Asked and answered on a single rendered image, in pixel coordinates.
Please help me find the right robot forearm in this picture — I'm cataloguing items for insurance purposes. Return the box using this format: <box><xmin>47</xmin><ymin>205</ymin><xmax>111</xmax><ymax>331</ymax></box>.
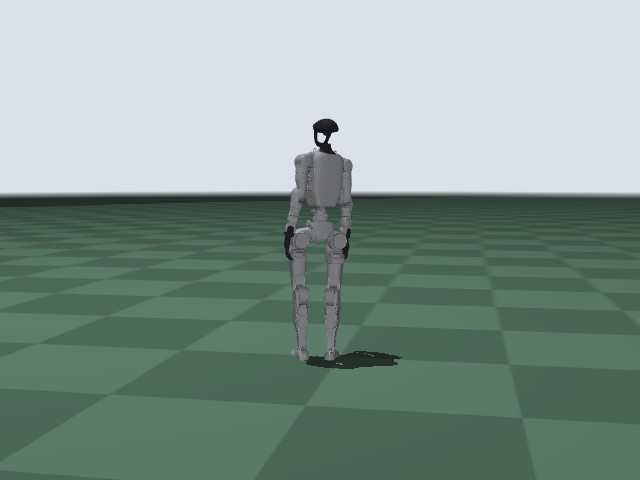
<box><xmin>340</xmin><ymin>200</ymin><xmax>353</xmax><ymax>236</ymax></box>

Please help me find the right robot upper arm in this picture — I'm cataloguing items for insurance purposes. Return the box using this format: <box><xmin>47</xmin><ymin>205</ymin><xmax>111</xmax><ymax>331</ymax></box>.
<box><xmin>337</xmin><ymin>158</ymin><xmax>353</xmax><ymax>205</ymax></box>

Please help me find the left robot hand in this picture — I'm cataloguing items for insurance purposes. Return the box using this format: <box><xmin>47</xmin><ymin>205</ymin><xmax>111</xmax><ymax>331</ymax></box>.
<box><xmin>284</xmin><ymin>226</ymin><xmax>294</xmax><ymax>260</ymax></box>

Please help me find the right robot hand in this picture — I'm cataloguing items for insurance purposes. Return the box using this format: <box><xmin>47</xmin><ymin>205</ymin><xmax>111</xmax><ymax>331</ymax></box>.
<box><xmin>342</xmin><ymin>228</ymin><xmax>351</xmax><ymax>259</ymax></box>

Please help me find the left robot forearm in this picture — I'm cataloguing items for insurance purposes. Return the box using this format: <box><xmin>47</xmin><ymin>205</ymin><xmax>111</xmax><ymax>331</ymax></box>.
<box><xmin>285</xmin><ymin>188</ymin><xmax>303</xmax><ymax>233</ymax></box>

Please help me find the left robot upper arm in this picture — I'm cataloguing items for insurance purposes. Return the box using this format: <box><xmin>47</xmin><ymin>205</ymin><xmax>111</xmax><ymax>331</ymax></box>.
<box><xmin>294</xmin><ymin>153</ymin><xmax>314</xmax><ymax>202</ymax></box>

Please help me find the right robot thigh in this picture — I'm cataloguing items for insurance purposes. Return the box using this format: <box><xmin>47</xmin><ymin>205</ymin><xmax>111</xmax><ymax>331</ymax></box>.
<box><xmin>323</xmin><ymin>230</ymin><xmax>347</xmax><ymax>305</ymax></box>

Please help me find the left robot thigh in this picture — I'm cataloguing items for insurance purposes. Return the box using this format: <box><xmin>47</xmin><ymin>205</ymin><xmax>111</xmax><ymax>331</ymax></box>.
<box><xmin>289</xmin><ymin>227</ymin><xmax>312</xmax><ymax>304</ymax></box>

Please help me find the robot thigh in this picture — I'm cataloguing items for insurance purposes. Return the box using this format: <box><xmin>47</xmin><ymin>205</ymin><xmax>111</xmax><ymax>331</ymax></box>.
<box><xmin>289</xmin><ymin>227</ymin><xmax>312</xmax><ymax>304</ymax></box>
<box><xmin>323</xmin><ymin>230</ymin><xmax>347</xmax><ymax>305</ymax></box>

